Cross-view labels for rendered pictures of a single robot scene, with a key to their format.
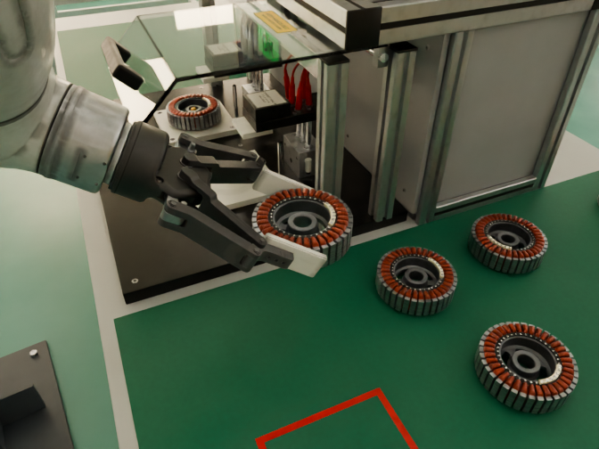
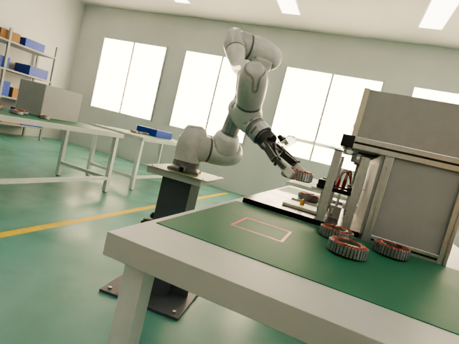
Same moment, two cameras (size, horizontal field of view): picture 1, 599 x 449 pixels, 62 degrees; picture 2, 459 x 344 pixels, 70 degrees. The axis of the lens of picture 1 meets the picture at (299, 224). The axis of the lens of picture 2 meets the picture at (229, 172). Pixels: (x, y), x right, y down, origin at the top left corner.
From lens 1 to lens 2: 91 cm
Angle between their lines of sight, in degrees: 52
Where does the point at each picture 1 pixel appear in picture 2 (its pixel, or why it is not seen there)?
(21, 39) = (256, 88)
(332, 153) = (329, 183)
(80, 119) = (259, 121)
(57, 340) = not seen: hidden behind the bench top
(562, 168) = not seen: outside the picture
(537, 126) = (438, 224)
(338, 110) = (335, 167)
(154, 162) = (268, 136)
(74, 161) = (253, 128)
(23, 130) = (248, 117)
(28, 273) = not seen: hidden behind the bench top
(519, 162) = (427, 241)
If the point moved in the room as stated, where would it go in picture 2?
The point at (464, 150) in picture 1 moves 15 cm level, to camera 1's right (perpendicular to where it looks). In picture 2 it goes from (391, 213) to (438, 228)
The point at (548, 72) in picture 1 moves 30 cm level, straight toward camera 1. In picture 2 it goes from (441, 196) to (373, 179)
